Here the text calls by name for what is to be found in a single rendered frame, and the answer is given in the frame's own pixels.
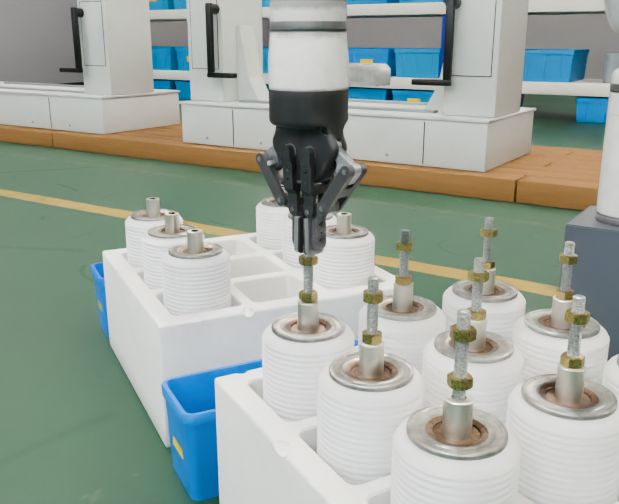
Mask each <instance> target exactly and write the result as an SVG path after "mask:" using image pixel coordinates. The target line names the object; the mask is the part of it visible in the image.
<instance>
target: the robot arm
mask: <svg viewBox="0 0 619 504"><path fill-rule="evenodd" d="M604 6H605V12H606V16H607V20H608V23H609V25H610V27H611V29H612V30H613V31H614V32H615V33H616V34H617V35H619V0H604ZM270 30H271V31H272V32H270V44H269V53H268V85H269V120H270V122H271V123H272V124H273V125H275V126H276V129H275V133H274V136H273V140H272V143H273V145H272V146H271V147H270V148H269V149H268V150H267V151H266V152H260V153H257V155H256V161H257V163H258V165H259V168H260V170H261V172H262V174H263V176H264V178H265V180H266V182H267V184H268V186H269V188H270V190H271V192H272V194H273V196H274V198H275V200H276V203H277V204H278V205H279V206H286V207H287V208H288V209H289V212H290V213H291V214H292V242H293V245H294V250H295V251H296V252H299V253H305V254H306V255H310V256H313V255H317V254H320V253H322V252H323V250H324V248H325V246H326V216H327V215H328V214H329V213H332V212H335V211H336V212H337V211H341V210H342V209H343V207H344V206H345V204H346V203H347V201H348V200H349V198H350V197H351V195H352V193H353V192H354V190H355V189H356V187H357V186H358V184H359V183H360V181H361V180H362V178H363V177H364V175H365V174H366V172H367V167H366V165H365V164H364V163H363V162H360V163H356V162H355V161H354V160H353V159H352V158H351V157H350V156H349V155H348V154H347V143H346V140H345V138H344V133H343V129H344V126H345V124H346V123H347V121H348V96H349V85H357V86H386V85H390V79H391V69H390V68H389V66H388V65H387V64H381V63H349V53H348V45H347V32H345V31H346V30H347V1H346V0H270ZM334 177H335V178H334ZM297 180H300V181H297ZM281 184H282V185H283V186H284V189H285V190H286V193H285V192H284V190H283V188H282V186H281ZM300 191H301V192H302V196H301V194H300ZM317 195H318V202H317V204H316V197H317ZM595 218H596V220H598V221H600V222H602V223H605V224H609V225H614V226H619V68H617V69H616V70H614V72H613V73H612V76H611V82H610V92H609V100H608V108H607V118H606V127H605V136H604V144H603V153H602V162H601V171H600V180H599V188H598V196H597V206H596V215H595ZM303 244H304V246H303ZM303 247H304V249H303ZM303 250H304V252H303Z"/></svg>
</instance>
